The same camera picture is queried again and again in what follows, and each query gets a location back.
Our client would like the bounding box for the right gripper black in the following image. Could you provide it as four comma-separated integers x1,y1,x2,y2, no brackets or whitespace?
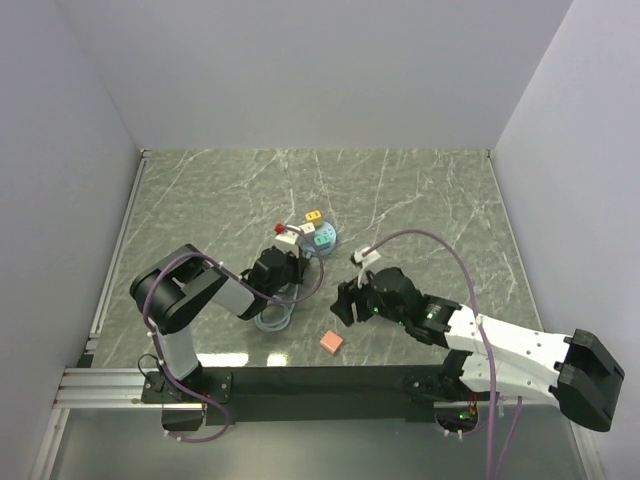
329,265,408,328

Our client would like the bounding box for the pink charger plug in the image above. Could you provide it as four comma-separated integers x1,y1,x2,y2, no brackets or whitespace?
320,330,344,355

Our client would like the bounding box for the white charger plug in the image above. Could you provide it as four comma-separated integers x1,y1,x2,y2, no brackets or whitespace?
298,222,316,237

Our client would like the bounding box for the yellow charger plug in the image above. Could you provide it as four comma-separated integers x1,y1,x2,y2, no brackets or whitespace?
305,210,323,225

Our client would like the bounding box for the round blue power strip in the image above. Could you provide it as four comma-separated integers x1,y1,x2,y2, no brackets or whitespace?
298,220,337,258

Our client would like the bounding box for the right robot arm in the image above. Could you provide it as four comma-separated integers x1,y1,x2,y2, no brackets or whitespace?
330,267,625,432

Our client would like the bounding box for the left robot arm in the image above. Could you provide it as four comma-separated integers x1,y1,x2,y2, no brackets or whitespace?
129,244,309,402

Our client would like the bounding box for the teal usb charger plug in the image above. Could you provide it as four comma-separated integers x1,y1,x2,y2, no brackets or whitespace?
314,233,332,250

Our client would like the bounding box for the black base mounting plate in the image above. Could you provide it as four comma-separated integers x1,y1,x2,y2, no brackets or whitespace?
139,364,501,426

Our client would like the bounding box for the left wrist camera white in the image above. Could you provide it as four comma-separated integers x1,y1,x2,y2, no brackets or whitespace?
274,223,299,245

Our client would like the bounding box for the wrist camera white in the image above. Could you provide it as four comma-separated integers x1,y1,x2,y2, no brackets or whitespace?
350,247,381,269
274,223,299,245

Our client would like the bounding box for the blue power strip cord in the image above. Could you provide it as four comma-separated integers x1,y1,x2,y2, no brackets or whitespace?
253,287,301,334

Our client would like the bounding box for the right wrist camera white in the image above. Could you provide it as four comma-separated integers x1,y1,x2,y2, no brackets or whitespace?
350,247,381,269

